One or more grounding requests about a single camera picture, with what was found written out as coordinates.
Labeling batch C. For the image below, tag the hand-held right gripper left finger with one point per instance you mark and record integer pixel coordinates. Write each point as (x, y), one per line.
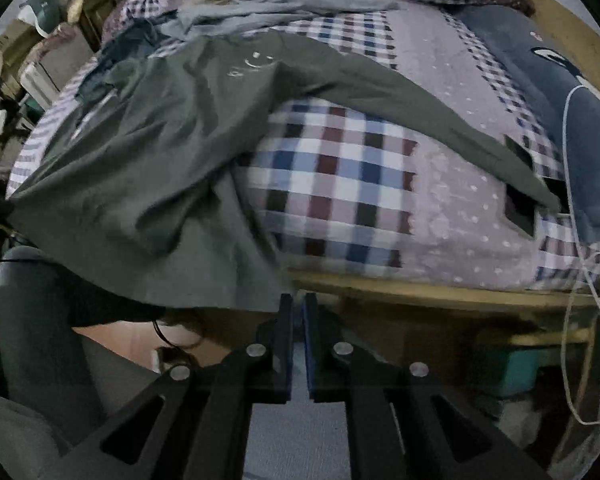
(280, 350)

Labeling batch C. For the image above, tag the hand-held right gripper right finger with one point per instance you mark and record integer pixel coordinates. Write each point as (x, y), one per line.
(312, 350)

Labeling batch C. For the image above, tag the green t-shirt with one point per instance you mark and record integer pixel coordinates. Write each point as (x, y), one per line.
(145, 160)

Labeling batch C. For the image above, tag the checkered bed sheet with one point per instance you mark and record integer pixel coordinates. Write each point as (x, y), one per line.
(340, 185)

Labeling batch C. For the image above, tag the teal storage box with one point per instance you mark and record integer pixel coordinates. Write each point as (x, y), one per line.
(510, 372)

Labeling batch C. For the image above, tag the light grey garment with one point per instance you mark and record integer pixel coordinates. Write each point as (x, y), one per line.
(280, 10)

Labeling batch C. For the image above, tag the dark teal garment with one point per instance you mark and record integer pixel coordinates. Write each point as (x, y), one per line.
(125, 45)

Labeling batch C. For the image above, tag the blue penguin pillow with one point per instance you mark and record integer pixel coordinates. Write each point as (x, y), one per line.
(530, 85)

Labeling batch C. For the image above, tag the white suitcase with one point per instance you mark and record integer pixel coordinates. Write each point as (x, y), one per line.
(55, 75)

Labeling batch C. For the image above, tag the beige cloth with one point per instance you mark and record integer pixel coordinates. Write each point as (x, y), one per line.
(215, 0)

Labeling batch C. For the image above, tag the tall brown box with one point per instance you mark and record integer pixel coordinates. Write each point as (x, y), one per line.
(97, 25)

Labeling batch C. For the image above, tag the pink cloth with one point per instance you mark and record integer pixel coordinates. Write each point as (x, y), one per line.
(55, 40)

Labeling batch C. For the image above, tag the yellow cloth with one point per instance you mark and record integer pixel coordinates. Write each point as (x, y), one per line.
(87, 0)

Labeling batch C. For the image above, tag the cardboard box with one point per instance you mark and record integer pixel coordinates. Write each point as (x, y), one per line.
(7, 50)

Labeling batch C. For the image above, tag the green and white plush toy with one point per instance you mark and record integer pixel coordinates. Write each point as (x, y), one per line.
(42, 7)

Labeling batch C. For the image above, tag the wooden bed frame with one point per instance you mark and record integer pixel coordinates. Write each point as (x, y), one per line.
(570, 35)

